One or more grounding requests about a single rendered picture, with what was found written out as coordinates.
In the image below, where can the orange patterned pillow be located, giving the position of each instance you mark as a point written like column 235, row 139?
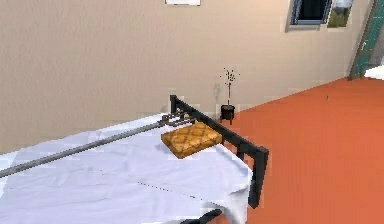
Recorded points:
column 191, row 139

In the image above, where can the potted plant in black pot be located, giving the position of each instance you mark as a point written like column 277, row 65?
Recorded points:
column 228, row 111

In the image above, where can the white framed picture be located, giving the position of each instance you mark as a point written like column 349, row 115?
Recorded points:
column 182, row 2

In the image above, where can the teal room door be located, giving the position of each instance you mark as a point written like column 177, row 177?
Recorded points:
column 366, row 43

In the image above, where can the white bed with black frame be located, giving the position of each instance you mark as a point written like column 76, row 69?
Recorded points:
column 126, row 186

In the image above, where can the window with grey frame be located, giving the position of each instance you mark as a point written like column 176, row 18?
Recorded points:
column 312, row 11

